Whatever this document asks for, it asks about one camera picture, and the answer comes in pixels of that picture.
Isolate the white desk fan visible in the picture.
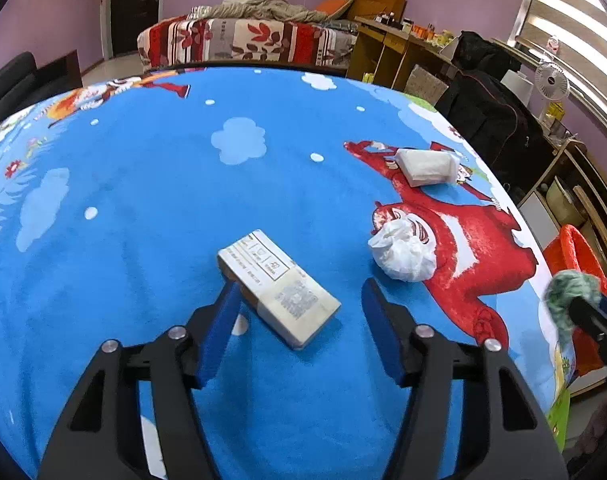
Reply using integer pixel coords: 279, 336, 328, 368
534, 62, 569, 122

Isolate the green mop head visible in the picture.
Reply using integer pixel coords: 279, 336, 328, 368
546, 270, 605, 347

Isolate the row of small bottles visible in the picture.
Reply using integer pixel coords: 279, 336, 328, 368
376, 12, 454, 44

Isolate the beige woven cushion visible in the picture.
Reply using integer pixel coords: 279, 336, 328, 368
406, 64, 449, 107

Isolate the white cardboard box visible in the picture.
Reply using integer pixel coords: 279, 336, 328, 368
217, 229, 342, 351

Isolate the bed with floral sheet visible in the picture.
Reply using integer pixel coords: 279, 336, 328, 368
137, 14, 359, 69

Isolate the striped window blind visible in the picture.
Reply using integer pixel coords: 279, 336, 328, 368
508, 0, 607, 131

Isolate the white tissue pack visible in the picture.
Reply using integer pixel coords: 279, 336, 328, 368
393, 147, 461, 188

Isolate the wooden headboard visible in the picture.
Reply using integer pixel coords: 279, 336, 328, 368
344, 0, 407, 21

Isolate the crumpled white plastic bag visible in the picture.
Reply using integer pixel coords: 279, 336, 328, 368
367, 220, 438, 282

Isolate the wooden shelf cabinet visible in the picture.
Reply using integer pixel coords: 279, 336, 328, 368
518, 137, 607, 283

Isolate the blue printed blanket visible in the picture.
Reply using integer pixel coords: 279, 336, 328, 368
0, 66, 579, 480

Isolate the black duffel bag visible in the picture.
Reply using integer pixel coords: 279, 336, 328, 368
453, 31, 522, 79

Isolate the beige rumpled quilt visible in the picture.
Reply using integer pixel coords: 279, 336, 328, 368
190, 0, 329, 23

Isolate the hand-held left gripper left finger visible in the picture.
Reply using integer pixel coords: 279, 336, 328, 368
37, 277, 244, 480

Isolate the wooden desk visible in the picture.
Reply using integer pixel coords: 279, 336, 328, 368
351, 16, 459, 92

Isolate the large black backpack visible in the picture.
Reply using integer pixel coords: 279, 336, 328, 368
436, 71, 547, 202

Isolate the orange pillow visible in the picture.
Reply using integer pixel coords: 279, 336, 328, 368
316, 0, 357, 19

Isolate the dark wooden door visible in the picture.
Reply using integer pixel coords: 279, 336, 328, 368
110, 0, 164, 59

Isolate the black sofa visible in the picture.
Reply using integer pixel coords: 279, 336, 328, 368
0, 51, 81, 122

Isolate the red plastic bin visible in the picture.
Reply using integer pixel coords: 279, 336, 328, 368
543, 224, 607, 377

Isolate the small beige basket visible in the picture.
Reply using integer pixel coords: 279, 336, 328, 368
546, 177, 585, 227

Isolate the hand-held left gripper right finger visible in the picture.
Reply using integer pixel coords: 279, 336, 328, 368
361, 277, 569, 480

